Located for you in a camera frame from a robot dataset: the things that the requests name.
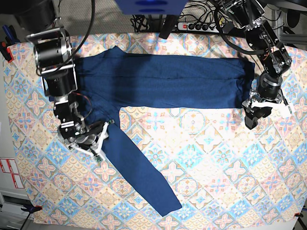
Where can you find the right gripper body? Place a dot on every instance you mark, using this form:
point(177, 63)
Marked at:
point(74, 136)

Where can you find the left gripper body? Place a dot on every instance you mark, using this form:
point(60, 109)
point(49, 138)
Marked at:
point(267, 90)

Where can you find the blue long-sleeve T-shirt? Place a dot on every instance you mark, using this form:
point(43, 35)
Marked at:
point(115, 79)

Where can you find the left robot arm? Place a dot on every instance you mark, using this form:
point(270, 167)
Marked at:
point(264, 43)

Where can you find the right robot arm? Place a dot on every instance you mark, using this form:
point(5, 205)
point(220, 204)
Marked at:
point(54, 59)

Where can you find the patterned tile tablecloth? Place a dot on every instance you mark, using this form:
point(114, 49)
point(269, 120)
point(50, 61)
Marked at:
point(225, 175)

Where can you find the red-white label stickers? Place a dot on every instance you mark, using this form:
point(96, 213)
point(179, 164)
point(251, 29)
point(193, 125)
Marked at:
point(9, 170)

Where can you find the black clamp lower left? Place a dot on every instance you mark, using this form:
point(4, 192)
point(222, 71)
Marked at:
point(31, 209)

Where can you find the black clamp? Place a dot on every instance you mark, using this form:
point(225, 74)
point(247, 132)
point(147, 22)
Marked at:
point(299, 215)
point(31, 209)

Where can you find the white power strip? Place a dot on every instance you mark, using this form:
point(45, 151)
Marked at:
point(196, 27)

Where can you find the black clamp lower right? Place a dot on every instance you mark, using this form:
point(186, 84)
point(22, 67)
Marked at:
point(299, 215)

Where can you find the red-black clamp upper left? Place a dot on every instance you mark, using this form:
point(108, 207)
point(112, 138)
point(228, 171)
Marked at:
point(6, 52)

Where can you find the blue clamp upper left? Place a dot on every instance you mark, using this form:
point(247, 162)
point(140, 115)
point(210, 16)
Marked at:
point(11, 36)

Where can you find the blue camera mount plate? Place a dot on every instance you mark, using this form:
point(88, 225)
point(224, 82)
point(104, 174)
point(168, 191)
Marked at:
point(172, 7)

